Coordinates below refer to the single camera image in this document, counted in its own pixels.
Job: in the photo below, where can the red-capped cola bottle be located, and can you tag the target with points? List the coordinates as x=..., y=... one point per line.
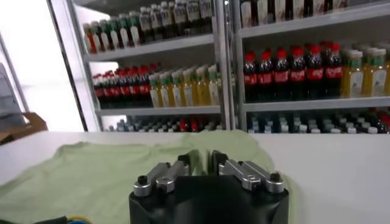
x=314, y=74
x=99, y=91
x=134, y=89
x=144, y=89
x=334, y=73
x=125, y=90
x=281, y=76
x=250, y=79
x=297, y=75
x=115, y=90
x=265, y=78
x=107, y=91

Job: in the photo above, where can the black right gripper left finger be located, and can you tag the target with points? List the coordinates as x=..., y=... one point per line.
x=166, y=176

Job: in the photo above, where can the dark bottle white blue label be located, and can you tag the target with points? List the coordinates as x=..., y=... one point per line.
x=146, y=24
x=193, y=13
x=180, y=16
x=206, y=12
x=167, y=19
x=156, y=22

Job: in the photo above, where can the black metal frame pole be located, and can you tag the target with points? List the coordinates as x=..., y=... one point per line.
x=69, y=70

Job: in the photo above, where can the open brown cardboard box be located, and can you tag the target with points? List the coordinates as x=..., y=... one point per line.
x=33, y=124

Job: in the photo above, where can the yellow juice bottle white cap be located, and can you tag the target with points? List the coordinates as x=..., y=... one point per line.
x=201, y=89
x=176, y=92
x=165, y=92
x=213, y=88
x=353, y=79
x=188, y=91
x=375, y=77
x=155, y=94

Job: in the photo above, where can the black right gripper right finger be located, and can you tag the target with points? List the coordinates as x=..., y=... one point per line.
x=246, y=175

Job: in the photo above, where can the light green polo shirt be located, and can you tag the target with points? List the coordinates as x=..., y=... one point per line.
x=91, y=176

